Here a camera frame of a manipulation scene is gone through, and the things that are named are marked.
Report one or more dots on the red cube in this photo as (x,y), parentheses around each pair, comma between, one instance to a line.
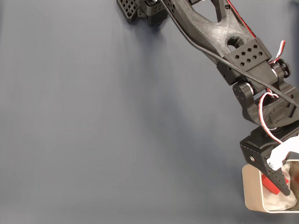
(270,185)

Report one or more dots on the white crumpled tissue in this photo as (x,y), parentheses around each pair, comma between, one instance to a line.
(277,203)

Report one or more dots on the camera board on white mount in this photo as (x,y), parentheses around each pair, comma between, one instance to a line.
(279,152)

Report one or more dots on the beige metal box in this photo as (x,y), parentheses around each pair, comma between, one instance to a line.
(251,191)

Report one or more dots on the dark grey table mat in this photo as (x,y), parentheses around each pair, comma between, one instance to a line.
(88,139)

